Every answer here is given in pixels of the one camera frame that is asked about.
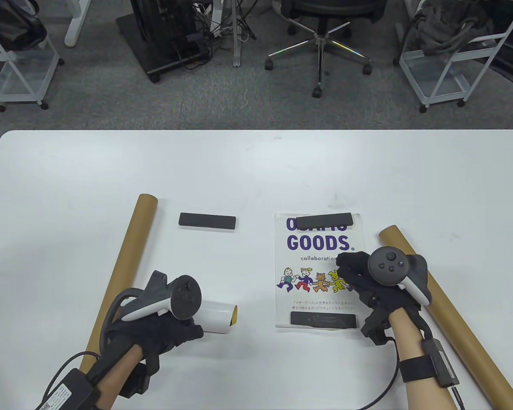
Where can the person's left hand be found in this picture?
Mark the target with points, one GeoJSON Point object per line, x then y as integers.
{"type": "Point", "coordinates": [162, 333]}

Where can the person's left forearm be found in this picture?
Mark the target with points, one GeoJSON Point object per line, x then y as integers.
{"type": "Point", "coordinates": [119, 371]}

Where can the person's right forearm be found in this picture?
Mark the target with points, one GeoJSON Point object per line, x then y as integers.
{"type": "Point", "coordinates": [406, 337]}

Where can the brown cardboard mailing tube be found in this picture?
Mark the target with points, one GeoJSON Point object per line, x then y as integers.
{"type": "Point", "coordinates": [453, 324]}
{"type": "Point", "coordinates": [132, 243]}

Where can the black computer tower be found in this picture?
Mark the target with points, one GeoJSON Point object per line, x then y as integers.
{"type": "Point", "coordinates": [162, 21]}

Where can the grey crumpled cloth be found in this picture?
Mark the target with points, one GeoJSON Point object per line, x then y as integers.
{"type": "Point", "coordinates": [444, 25]}

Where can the black wheeled platform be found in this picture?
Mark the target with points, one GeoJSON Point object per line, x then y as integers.
{"type": "Point", "coordinates": [154, 55]}

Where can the black shoulder bag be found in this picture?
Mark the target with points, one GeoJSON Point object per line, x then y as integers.
{"type": "Point", "coordinates": [13, 25]}

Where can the white poster purple lettering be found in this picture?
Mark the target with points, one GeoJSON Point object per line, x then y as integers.
{"type": "Point", "coordinates": [286, 307]}

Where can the white desk leg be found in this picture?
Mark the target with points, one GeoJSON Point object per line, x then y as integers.
{"type": "Point", "coordinates": [78, 25]}

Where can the black office chair chrome base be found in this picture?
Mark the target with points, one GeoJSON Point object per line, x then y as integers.
{"type": "Point", "coordinates": [325, 8]}

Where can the colourful cartoon animal poster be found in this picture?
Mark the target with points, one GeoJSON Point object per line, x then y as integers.
{"type": "Point", "coordinates": [216, 317]}

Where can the grey white hand controller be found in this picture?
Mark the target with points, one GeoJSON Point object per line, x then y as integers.
{"type": "Point", "coordinates": [387, 265]}
{"type": "Point", "coordinates": [186, 299]}

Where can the white wheeled cart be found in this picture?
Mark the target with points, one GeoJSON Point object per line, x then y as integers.
{"type": "Point", "coordinates": [436, 81]}
{"type": "Point", "coordinates": [21, 81]}

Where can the black wrist sensor box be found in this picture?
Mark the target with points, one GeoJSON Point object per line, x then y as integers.
{"type": "Point", "coordinates": [68, 393]}
{"type": "Point", "coordinates": [442, 363]}

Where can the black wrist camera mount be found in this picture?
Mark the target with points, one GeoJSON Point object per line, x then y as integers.
{"type": "Point", "coordinates": [376, 331]}
{"type": "Point", "coordinates": [134, 382]}

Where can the person's right hand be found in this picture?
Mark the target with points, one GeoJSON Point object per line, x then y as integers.
{"type": "Point", "coordinates": [355, 273]}

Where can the black bar weight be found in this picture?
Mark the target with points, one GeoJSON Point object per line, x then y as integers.
{"type": "Point", "coordinates": [316, 319]}
{"type": "Point", "coordinates": [207, 222]}
{"type": "Point", "coordinates": [325, 220]}

